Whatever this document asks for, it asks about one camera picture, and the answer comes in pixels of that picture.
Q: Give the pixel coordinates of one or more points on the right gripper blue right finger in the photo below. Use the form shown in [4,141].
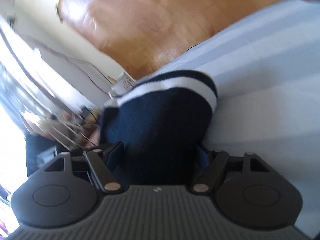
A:
[212,167]

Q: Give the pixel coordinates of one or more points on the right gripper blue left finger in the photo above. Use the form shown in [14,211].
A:
[102,162]

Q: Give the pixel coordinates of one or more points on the white drying rack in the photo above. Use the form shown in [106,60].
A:
[72,134]

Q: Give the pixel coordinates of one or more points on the black device box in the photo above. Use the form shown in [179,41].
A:
[39,151]

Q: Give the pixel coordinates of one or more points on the white enamel mug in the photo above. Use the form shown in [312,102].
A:
[123,83]

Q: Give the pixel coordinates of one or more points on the striped light blue bedsheet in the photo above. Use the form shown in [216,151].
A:
[266,69]

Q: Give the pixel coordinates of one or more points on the wood pattern vinyl mat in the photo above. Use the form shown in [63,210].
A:
[143,35]

